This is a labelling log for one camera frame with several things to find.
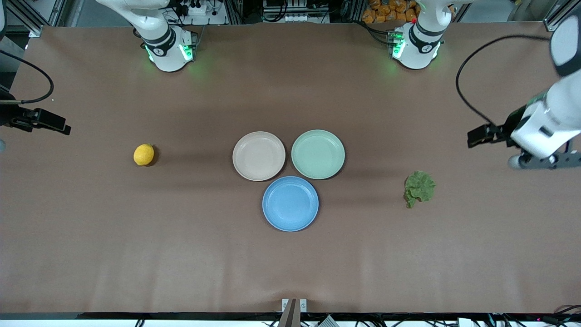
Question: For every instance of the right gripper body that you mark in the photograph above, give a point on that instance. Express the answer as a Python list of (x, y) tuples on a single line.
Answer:
[(11, 116)]

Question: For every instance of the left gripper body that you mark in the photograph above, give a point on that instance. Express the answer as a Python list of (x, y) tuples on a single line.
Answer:
[(511, 123)]

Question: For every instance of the green lettuce leaf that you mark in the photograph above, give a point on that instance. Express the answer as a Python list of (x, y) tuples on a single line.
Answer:
[(420, 186)]

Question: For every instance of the yellow lemon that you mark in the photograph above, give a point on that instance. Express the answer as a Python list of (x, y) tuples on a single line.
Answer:
[(144, 155)]

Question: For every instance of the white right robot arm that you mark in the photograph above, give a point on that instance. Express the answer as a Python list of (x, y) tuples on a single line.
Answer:
[(168, 50)]

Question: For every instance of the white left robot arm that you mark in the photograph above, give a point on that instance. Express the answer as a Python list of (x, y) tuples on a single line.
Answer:
[(420, 45)]

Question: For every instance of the orange fruit pile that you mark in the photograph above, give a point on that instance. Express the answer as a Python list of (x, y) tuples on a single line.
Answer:
[(390, 11)]

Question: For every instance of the light green round plate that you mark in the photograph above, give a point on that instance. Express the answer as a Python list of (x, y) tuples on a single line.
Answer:
[(317, 154)]

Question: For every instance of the white power strip with plugs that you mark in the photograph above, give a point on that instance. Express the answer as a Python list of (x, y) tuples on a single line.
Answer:
[(199, 11)]

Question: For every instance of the blue round plate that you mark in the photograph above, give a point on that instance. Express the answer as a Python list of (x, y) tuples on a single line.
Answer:
[(290, 204)]

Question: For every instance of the beige round plate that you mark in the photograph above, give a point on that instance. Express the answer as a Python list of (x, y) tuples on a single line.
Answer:
[(258, 156)]

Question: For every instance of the white socket strip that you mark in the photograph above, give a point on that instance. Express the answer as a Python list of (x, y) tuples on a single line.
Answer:
[(302, 18)]

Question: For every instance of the aluminium frame profile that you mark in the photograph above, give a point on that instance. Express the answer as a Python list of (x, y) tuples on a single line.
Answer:
[(556, 16), (38, 20)]

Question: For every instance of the brown camera mount post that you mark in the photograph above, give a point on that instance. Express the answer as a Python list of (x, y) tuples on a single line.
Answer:
[(290, 315)]

